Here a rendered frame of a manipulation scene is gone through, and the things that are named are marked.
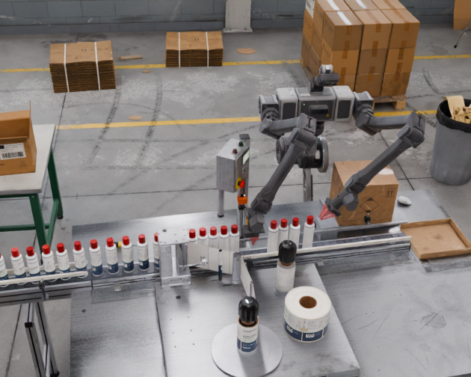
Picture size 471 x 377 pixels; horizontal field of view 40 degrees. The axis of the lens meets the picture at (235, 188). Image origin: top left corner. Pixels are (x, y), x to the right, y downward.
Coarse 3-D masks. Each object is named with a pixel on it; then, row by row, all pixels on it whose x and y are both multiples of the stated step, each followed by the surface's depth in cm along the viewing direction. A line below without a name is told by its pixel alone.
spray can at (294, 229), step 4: (292, 220) 319; (296, 220) 319; (292, 224) 320; (296, 224) 319; (292, 228) 320; (296, 228) 320; (292, 232) 321; (296, 232) 321; (292, 236) 323; (296, 236) 323; (292, 240) 324; (296, 240) 324; (296, 244) 326
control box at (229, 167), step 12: (228, 144) 301; (216, 156) 294; (228, 156) 293; (240, 156) 295; (216, 168) 298; (228, 168) 295; (240, 168) 299; (216, 180) 302; (228, 180) 299; (240, 180) 303
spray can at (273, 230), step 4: (272, 220) 318; (272, 224) 317; (276, 224) 317; (268, 228) 320; (272, 228) 318; (276, 228) 319; (268, 232) 320; (272, 232) 318; (276, 232) 318; (268, 236) 321; (272, 236) 320; (276, 236) 320; (268, 240) 322; (272, 240) 321; (276, 240) 322; (268, 244) 324; (272, 244) 322; (276, 244) 323; (268, 248) 325; (272, 248) 324; (276, 248) 325
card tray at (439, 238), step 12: (408, 228) 355; (420, 228) 356; (432, 228) 356; (444, 228) 356; (456, 228) 353; (420, 240) 347; (432, 240) 347; (444, 240) 347; (456, 240) 348; (468, 240) 342; (420, 252) 339; (432, 252) 334; (444, 252) 335; (456, 252) 337; (468, 252) 339
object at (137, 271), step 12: (336, 240) 338; (348, 240) 339; (360, 240) 339; (408, 240) 340; (240, 252) 329; (252, 252) 329; (264, 252) 330; (312, 252) 330; (324, 252) 331; (108, 276) 313; (120, 276) 313
